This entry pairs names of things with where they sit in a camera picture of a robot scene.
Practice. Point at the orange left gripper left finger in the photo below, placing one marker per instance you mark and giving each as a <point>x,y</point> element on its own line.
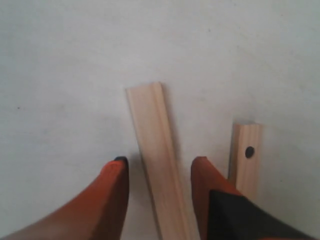
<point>97,213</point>

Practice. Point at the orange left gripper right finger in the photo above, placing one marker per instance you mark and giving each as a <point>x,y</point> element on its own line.
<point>223,213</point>

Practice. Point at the wood strip with magnets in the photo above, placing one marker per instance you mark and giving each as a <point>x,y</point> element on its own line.
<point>244,163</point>

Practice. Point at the plain wood strip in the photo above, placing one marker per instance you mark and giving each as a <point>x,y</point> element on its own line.
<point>153,133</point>

